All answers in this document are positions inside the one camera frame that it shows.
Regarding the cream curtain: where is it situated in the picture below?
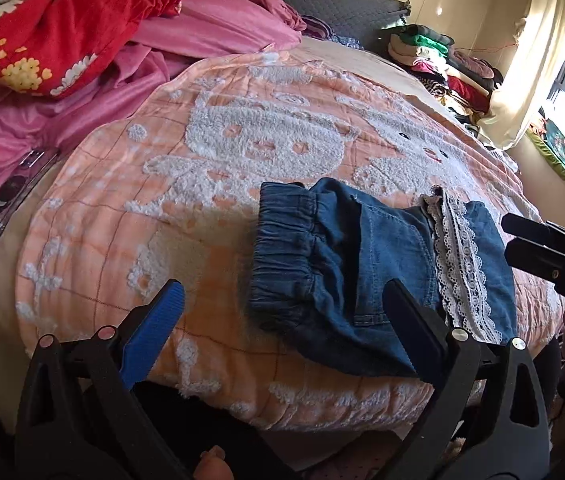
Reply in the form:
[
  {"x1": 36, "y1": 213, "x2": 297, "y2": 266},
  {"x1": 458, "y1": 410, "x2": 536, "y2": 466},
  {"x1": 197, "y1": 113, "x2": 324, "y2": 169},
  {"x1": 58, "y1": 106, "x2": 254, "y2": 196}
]
[{"x1": 477, "y1": 0, "x2": 565, "y2": 151}]

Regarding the blue patterned cloth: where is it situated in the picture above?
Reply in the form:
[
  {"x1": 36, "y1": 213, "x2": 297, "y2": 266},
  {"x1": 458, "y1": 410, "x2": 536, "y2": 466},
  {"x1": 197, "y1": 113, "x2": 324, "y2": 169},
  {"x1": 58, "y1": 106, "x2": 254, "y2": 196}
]
[{"x1": 329, "y1": 32, "x2": 363, "y2": 51}]

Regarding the pile of folded clothes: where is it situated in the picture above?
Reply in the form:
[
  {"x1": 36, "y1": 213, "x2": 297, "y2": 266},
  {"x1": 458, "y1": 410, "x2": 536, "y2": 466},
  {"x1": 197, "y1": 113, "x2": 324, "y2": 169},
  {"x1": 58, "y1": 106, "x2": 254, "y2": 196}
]
[{"x1": 387, "y1": 24, "x2": 505, "y2": 126}]

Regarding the blue denim pants lace trim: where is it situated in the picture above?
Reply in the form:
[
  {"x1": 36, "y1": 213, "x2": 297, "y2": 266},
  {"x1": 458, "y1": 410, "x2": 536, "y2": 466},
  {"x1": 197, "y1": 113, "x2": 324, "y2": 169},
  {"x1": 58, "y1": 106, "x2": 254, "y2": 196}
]
[{"x1": 247, "y1": 177, "x2": 519, "y2": 378}]

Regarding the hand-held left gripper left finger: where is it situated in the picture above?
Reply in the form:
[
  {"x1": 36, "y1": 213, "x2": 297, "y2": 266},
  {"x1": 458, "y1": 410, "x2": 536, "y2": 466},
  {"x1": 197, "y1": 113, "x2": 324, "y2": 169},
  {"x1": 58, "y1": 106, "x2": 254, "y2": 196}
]
[{"x1": 15, "y1": 280, "x2": 186, "y2": 480}]

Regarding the green edged cushion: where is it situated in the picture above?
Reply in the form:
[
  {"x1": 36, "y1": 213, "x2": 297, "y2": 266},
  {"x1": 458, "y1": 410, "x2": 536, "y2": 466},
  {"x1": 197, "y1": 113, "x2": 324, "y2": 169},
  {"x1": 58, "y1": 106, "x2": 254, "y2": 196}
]
[{"x1": 527, "y1": 115, "x2": 565, "y2": 206}]

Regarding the mobile phone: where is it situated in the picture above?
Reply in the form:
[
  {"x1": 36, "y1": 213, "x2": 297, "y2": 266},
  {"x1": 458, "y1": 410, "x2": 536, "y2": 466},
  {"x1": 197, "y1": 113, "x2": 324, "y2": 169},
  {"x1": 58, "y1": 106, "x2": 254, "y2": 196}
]
[{"x1": 0, "y1": 147, "x2": 60, "y2": 241}]

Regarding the grey padded headboard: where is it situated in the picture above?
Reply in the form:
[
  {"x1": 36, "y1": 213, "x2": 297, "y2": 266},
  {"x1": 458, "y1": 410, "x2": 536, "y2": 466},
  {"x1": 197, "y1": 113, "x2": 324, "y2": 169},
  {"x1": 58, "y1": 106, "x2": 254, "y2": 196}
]
[{"x1": 230, "y1": 0, "x2": 410, "y2": 51}]

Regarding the red floral blanket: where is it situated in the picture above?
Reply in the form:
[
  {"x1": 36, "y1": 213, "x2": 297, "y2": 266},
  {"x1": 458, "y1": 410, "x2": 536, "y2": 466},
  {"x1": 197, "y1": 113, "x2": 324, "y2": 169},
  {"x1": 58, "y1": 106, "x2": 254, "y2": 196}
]
[{"x1": 0, "y1": 0, "x2": 184, "y2": 98}]

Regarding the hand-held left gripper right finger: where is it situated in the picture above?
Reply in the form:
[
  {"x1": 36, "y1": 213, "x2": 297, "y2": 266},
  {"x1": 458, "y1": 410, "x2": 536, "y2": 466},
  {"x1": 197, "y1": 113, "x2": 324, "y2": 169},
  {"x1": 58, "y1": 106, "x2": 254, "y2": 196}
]
[{"x1": 383, "y1": 279, "x2": 550, "y2": 480}]

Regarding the purple striped cloth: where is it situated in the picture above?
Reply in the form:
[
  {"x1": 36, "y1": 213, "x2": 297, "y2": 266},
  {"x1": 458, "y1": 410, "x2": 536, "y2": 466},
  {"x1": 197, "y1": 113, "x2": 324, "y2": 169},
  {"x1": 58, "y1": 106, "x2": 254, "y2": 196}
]
[{"x1": 302, "y1": 15, "x2": 335, "y2": 41}]

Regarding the peach blanket white fluffy pattern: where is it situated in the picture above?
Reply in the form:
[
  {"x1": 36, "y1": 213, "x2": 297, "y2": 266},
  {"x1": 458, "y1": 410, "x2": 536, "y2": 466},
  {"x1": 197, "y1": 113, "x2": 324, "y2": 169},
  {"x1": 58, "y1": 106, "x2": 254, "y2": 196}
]
[{"x1": 15, "y1": 50, "x2": 565, "y2": 433}]

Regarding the pink bedsheet and pillow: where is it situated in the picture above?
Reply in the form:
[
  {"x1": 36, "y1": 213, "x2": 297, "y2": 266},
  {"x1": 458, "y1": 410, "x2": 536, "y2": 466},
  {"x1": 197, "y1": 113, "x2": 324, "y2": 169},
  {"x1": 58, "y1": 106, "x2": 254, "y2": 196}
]
[{"x1": 0, "y1": 0, "x2": 308, "y2": 216}]

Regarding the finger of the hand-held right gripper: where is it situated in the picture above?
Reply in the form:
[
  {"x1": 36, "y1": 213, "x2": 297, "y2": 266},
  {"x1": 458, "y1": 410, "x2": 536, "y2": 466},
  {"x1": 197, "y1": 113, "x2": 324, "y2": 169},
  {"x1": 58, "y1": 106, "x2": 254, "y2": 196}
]
[
  {"x1": 501, "y1": 213, "x2": 565, "y2": 261},
  {"x1": 505, "y1": 240, "x2": 565, "y2": 286}
]

